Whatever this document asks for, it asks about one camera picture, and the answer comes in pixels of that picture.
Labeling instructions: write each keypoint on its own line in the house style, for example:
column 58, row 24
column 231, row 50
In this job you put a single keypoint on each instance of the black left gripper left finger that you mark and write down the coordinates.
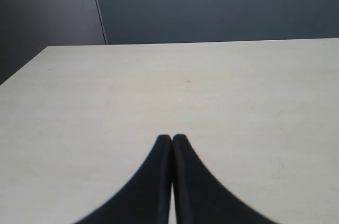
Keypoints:
column 146, row 197

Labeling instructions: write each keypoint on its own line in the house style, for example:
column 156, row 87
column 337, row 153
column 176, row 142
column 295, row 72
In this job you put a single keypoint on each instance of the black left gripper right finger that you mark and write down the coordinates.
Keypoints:
column 199, row 197

